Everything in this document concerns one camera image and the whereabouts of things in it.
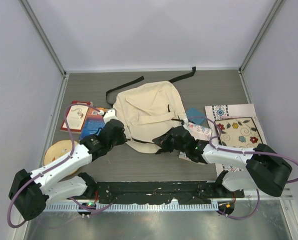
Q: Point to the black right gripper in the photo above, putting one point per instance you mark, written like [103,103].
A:
[163,140]

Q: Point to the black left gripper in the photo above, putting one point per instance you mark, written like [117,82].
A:
[122,139]

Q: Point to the blue orange paperback book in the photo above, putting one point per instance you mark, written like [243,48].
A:
[93,124]

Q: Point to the cream canvas backpack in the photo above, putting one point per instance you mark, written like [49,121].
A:
[149,111]

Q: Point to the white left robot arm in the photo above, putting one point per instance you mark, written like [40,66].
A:
[32,191]

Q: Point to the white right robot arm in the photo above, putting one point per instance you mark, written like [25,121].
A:
[260,168]

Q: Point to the floral pink paperback book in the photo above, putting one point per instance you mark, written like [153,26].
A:
[201,137]

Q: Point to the red white paperback book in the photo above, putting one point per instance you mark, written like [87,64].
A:
[77,115]

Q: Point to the small blue notebook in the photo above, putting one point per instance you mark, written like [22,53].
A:
[195,116]

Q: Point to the round wooden painted plate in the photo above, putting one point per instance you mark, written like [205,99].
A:
[57,150]

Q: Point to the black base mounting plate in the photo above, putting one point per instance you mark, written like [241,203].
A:
[162,192]

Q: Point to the square floral ceramic plate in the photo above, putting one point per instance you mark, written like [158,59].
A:
[239,133]

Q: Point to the patterned white placemat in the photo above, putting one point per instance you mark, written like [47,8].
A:
[217,112]

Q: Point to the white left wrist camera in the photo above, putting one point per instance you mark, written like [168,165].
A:
[110,114]

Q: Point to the white slotted cable duct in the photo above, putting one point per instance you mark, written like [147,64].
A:
[173,206]

